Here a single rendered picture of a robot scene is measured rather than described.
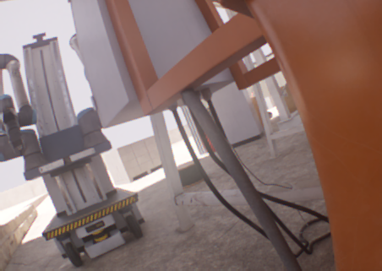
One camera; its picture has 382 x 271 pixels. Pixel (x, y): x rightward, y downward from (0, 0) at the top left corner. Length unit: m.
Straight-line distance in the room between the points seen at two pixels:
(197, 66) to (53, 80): 1.67
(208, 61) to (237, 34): 0.06
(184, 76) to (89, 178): 1.42
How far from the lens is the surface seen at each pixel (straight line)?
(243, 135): 3.78
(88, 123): 1.50
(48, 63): 1.97
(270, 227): 0.33
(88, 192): 1.70
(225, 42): 0.26
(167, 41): 0.56
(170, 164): 1.19
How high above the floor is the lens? 0.54
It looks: 1 degrees up
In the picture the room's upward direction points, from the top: 22 degrees counter-clockwise
